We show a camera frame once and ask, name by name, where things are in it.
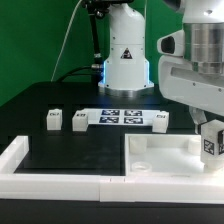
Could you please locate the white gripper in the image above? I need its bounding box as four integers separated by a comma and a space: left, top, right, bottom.
157, 30, 224, 134

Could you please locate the white square tabletop part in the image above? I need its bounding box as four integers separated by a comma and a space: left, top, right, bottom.
125, 134, 224, 176

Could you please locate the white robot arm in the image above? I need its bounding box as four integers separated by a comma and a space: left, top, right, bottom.
100, 0, 224, 132

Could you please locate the white sheet with tags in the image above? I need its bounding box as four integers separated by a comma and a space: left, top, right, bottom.
84, 108, 159, 126

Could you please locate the white U-shaped fence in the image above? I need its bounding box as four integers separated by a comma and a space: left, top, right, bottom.
0, 136, 224, 204

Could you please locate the black cable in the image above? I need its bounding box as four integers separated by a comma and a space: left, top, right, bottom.
56, 65, 102, 83

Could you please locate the white cable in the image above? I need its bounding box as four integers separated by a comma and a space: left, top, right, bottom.
50, 0, 83, 83

